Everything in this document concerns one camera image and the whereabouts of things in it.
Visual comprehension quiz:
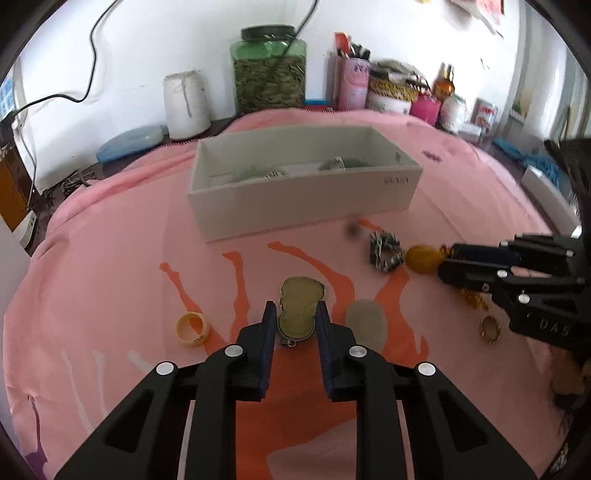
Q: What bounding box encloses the blue cloth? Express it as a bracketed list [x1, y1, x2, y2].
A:
[492, 138, 568, 188]

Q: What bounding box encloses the white cardboard box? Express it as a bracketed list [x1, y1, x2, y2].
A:
[187, 126, 423, 243]

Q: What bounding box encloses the yellow amber pendant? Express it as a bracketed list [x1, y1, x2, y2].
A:
[405, 246, 446, 277]

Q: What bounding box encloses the silver link bracelet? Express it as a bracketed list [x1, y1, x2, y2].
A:
[368, 231, 404, 273]

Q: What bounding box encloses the pink printed cloth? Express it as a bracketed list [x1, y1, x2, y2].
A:
[0, 108, 587, 480]

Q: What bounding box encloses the white mesh bag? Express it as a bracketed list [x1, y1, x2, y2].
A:
[441, 93, 468, 134]

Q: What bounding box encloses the green glass jar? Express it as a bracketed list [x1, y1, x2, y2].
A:
[230, 25, 308, 116]

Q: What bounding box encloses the gold ring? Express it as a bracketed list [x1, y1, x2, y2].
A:
[479, 315, 502, 344]

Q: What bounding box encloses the amber perfume bottle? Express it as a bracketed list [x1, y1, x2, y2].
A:
[434, 64, 457, 103]

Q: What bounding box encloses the gold patterned round tin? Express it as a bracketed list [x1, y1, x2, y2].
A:
[367, 76, 414, 116]

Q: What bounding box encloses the amber bead necklace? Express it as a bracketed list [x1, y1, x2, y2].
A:
[438, 244, 496, 312]

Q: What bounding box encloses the white power strip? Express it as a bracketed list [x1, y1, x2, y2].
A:
[0, 69, 21, 118]

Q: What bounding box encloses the white board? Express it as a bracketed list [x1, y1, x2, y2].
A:
[522, 164, 583, 236]
[0, 219, 32, 324]

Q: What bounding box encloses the blue plastic lid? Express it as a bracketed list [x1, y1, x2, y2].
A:
[97, 124, 168, 163]

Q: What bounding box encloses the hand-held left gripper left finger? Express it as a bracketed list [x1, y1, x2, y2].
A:
[55, 300, 278, 480]

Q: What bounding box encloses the pale green oval pendant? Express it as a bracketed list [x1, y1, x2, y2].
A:
[346, 299, 389, 344]

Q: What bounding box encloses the black cable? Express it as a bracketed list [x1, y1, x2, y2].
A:
[14, 0, 118, 116]
[286, 0, 319, 58]

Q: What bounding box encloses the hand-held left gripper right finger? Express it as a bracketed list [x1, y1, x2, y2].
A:
[315, 301, 539, 480]

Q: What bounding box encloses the pink pen holder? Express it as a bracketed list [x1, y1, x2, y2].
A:
[332, 56, 371, 110]

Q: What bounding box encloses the dark patterned cloth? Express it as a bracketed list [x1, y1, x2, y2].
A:
[544, 138, 591, 241]

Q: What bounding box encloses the cream band ring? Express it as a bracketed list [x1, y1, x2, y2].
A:
[175, 312, 211, 346]

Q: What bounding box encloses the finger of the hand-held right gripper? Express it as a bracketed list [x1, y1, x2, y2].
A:
[438, 259, 591, 325]
[450, 233, 579, 278]

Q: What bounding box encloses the grey plastic bag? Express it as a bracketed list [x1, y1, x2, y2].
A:
[369, 59, 432, 88]

